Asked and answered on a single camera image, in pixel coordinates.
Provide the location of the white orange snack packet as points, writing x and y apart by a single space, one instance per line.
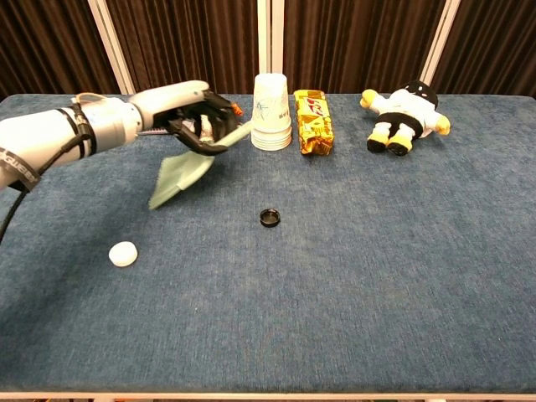
206 130

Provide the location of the yellow snack bar package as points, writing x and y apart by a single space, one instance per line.
315 121

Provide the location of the blue table cloth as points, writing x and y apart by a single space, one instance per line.
335 272

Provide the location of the black bottle cap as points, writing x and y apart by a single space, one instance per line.
269 217

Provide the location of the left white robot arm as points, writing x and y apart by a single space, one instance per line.
50 138

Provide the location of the white paper cup stack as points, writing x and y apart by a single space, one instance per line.
271 113

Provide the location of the white bottle cap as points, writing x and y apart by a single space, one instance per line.
123 254

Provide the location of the white partition frame post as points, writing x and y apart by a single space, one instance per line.
439 42
270 37
111 46

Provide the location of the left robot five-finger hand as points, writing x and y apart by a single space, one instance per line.
176 100

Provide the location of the black white plush doll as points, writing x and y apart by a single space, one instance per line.
404 115

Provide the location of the dark brown curtain panel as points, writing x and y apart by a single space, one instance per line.
498 46
188 42
46 46
356 42

